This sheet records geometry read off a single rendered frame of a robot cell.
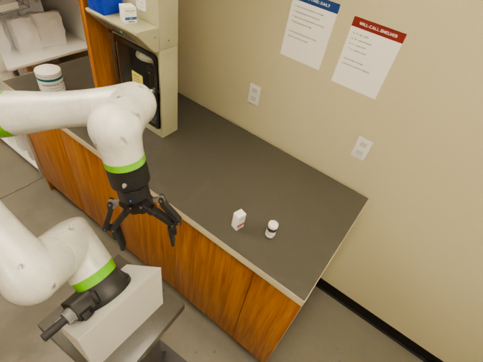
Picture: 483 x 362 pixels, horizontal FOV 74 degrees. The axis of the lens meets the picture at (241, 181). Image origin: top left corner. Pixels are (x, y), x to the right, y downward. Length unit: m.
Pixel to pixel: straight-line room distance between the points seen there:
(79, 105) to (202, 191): 0.79
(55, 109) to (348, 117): 1.19
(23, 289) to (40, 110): 0.41
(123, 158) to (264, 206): 0.89
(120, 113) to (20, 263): 0.39
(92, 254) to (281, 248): 0.73
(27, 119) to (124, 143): 0.29
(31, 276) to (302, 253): 0.94
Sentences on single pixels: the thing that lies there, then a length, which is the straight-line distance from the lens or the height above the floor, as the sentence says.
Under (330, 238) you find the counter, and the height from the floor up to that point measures 0.94.
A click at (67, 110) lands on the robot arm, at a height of 1.57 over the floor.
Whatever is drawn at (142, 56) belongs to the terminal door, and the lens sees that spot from 1.62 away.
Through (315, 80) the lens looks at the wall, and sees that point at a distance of 1.60.
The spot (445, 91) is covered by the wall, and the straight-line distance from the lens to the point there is 1.47.
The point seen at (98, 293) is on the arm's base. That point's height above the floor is 1.15.
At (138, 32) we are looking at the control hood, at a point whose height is 1.51.
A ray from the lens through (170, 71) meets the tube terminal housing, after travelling 1.62.
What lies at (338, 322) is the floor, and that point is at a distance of 2.40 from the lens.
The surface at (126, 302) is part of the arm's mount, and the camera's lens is 0.98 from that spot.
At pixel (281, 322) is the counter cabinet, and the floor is 0.63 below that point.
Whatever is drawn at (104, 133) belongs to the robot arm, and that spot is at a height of 1.62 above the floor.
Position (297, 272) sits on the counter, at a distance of 1.32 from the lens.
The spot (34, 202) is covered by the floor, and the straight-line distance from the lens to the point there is 2.89.
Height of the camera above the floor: 2.03
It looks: 44 degrees down
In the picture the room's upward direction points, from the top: 12 degrees clockwise
